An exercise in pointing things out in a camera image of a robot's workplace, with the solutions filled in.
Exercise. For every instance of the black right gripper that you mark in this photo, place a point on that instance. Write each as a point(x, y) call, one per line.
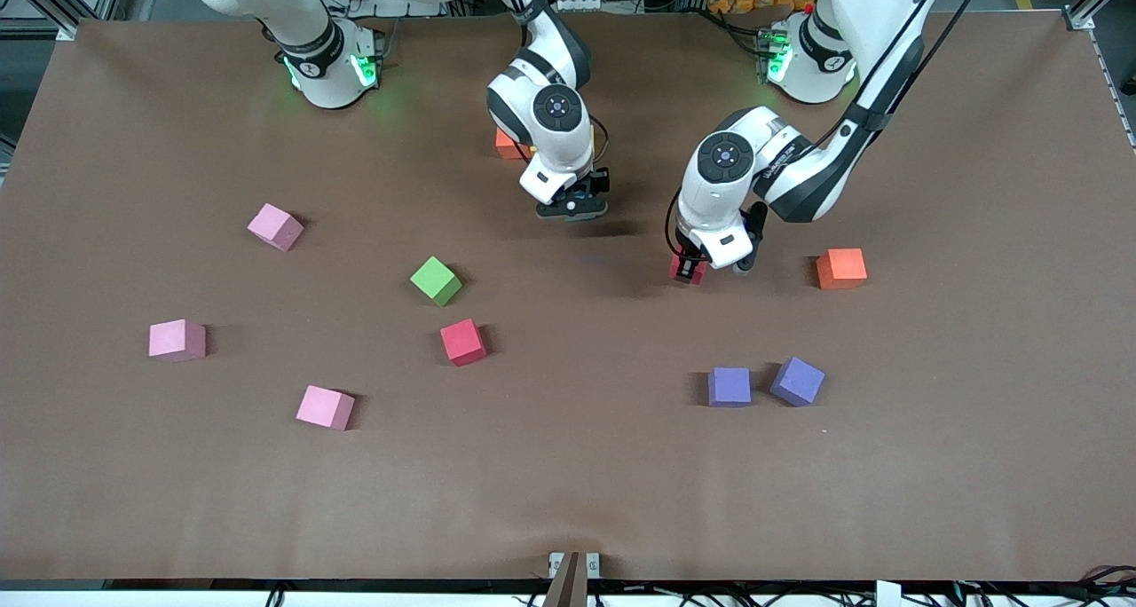
point(597, 184)

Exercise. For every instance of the orange foam cube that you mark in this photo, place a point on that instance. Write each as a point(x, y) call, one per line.
point(506, 147)
point(840, 267)

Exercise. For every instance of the purple foam cube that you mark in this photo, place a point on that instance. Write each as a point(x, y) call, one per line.
point(729, 385)
point(797, 381)

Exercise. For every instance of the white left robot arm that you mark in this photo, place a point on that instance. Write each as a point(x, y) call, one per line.
point(799, 181)

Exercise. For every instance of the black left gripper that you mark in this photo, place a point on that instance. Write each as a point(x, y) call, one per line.
point(685, 264)

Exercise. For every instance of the silver mounting bracket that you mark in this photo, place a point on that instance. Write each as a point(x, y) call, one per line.
point(556, 561)

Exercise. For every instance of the pink foam cube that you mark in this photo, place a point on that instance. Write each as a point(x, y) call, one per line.
point(275, 225)
point(176, 339)
point(325, 406)

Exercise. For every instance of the aluminium side rail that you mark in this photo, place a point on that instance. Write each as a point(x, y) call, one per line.
point(1114, 92)

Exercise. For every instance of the green foam cube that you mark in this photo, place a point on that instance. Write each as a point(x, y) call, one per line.
point(435, 279)

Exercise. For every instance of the brown paper table cover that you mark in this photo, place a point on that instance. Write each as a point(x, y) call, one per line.
point(568, 465)

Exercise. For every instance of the grey camera pole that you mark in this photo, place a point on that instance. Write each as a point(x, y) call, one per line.
point(568, 585)

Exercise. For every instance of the aluminium frame post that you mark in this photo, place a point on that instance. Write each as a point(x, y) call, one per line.
point(1084, 12)
point(62, 23)

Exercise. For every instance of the red foam cube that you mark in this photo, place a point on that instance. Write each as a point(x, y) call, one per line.
point(462, 341)
point(703, 276)

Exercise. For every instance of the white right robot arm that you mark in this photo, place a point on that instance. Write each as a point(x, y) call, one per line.
point(319, 48)

